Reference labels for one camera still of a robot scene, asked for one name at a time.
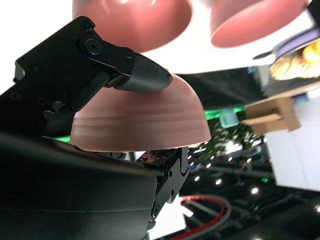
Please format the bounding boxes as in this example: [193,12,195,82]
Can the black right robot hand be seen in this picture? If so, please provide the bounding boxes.
[0,15,190,240]

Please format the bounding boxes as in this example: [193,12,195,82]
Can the pink ribbed bowl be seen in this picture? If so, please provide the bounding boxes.
[209,0,311,49]
[72,0,193,53]
[69,73,212,153]

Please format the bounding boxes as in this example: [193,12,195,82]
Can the green leafy plants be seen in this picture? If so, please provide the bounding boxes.
[192,119,266,163]

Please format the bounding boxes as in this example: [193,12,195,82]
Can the green backdrop cloth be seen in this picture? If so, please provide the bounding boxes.
[204,106,246,121]

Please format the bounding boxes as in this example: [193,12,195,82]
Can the teal cylindrical cap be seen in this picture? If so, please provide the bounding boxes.
[219,111,239,128]

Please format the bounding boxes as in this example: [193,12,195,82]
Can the black backdrop cloth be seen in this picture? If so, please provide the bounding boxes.
[172,66,266,111]

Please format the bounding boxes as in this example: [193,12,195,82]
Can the brown cardboard box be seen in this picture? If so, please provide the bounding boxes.
[241,96,302,133]

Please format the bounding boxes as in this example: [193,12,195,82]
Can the tan bread roll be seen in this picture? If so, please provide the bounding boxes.
[270,52,311,81]

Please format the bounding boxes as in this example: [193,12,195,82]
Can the purple plate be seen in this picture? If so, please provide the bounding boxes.
[252,24,320,61]

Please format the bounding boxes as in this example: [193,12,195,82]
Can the orange yellow food piece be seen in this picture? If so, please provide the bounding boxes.
[301,42,320,66]

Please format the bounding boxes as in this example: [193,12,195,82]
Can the red and grey cable loop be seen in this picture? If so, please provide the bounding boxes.
[172,194,232,240]

